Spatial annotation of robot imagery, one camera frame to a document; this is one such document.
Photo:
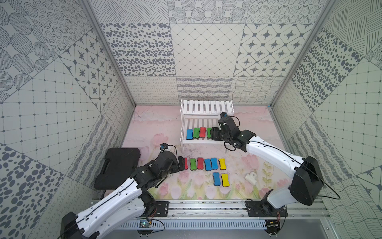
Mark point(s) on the small white box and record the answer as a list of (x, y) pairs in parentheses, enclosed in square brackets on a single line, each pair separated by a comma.
[(251, 178)]

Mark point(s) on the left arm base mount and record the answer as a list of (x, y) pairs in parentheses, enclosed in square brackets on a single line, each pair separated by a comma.
[(158, 209)]

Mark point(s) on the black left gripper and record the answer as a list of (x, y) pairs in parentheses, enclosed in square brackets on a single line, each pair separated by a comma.
[(175, 164)]

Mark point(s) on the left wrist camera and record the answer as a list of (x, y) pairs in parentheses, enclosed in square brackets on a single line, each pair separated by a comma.
[(164, 146)]

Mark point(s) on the yellow eraser shelf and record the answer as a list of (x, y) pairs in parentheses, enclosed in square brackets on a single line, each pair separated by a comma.
[(222, 164), (225, 180)]

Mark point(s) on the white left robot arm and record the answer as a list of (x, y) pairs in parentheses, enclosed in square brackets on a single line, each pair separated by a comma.
[(130, 200)]

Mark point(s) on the red eraser shelf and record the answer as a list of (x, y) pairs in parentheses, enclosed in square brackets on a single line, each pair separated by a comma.
[(202, 133), (200, 163), (186, 164)]

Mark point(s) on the blue eraser shelf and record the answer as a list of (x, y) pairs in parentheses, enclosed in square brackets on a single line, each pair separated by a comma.
[(216, 179), (214, 164), (208, 166), (189, 135)]

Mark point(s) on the green eraser shelf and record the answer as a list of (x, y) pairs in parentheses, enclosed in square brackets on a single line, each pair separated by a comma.
[(196, 132), (193, 164), (209, 129)]

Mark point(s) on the white slatted wooden shelf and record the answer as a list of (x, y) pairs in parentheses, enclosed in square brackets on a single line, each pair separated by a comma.
[(202, 114)]

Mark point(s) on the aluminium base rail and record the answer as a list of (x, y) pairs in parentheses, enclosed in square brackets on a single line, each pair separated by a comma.
[(228, 215)]

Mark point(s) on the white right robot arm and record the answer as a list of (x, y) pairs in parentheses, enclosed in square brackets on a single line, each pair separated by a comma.
[(305, 173)]

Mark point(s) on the black plastic case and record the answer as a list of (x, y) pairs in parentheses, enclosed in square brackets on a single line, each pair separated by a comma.
[(118, 165)]

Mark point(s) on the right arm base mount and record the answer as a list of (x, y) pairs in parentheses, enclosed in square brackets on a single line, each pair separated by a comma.
[(263, 209)]

